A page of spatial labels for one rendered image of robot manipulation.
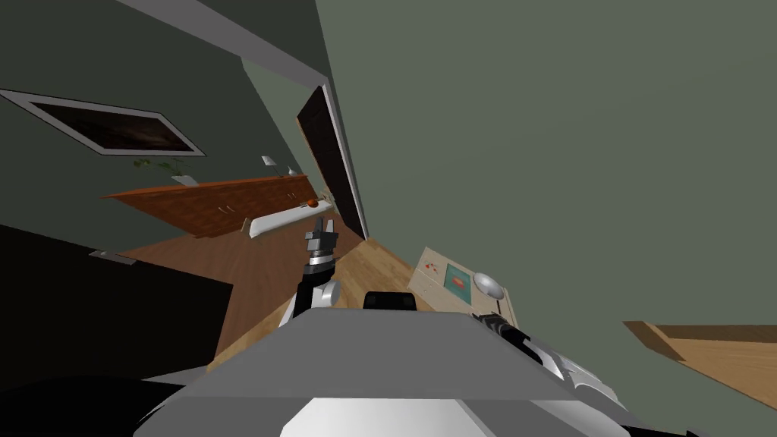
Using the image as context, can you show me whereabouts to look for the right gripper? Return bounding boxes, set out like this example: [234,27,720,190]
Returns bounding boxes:
[471,312,508,333]

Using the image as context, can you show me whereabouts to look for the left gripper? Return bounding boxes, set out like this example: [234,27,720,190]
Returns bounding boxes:
[304,216,340,260]

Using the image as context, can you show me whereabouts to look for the silver bowl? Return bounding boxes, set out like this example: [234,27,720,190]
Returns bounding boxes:
[472,272,507,302]

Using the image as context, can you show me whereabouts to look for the teal book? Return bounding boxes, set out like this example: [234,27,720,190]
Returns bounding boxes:
[442,263,474,305]

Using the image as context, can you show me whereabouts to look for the dark brown door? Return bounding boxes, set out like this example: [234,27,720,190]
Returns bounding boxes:
[296,84,369,241]

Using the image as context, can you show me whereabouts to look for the beige small table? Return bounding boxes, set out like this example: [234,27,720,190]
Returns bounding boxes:
[406,245,519,329]

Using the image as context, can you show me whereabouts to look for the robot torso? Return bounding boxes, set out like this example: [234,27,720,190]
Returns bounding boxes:
[133,291,647,437]

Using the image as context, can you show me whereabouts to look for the brown wooden sideboard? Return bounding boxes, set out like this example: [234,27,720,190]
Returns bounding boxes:
[99,154,320,240]

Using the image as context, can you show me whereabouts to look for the light wooden table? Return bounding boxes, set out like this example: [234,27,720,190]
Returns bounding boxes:
[621,319,777,411]

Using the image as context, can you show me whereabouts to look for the large black furniture block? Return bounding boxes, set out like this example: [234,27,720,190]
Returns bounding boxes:
[0,224,235,393]

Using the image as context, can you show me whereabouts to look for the dark framed wall picture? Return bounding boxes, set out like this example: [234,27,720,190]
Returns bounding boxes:
[0,87,207,159]

